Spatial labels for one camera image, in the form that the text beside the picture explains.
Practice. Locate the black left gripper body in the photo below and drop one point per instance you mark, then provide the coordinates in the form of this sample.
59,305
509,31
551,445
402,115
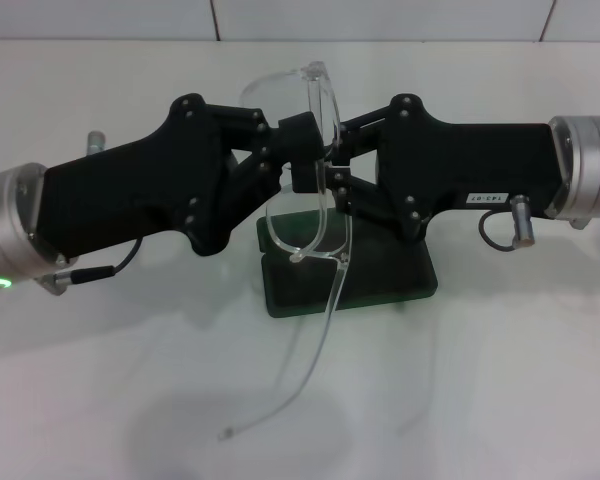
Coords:
130,190

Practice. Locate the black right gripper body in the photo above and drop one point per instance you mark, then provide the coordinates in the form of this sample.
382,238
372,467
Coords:
470,160

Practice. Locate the left gripper silver connector stub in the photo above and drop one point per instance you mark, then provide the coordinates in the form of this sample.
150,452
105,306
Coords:
96,141

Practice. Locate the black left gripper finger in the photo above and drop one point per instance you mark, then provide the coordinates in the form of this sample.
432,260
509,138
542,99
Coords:
305,177
297,137

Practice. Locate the clear white glasses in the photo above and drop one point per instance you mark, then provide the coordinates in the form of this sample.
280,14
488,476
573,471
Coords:
322,215

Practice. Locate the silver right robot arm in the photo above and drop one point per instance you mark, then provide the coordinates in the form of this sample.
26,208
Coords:
595,165

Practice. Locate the green glasses case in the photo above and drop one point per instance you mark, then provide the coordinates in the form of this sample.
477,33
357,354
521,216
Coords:
380,280

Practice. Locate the gripper silver connector stub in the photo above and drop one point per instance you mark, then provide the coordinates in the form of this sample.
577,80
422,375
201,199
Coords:
522,222
96,141

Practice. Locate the right gripper silver connector stub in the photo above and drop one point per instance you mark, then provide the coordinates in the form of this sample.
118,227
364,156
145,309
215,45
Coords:
522,222

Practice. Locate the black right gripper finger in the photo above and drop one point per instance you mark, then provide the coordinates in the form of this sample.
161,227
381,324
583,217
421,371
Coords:
365,197
362,132

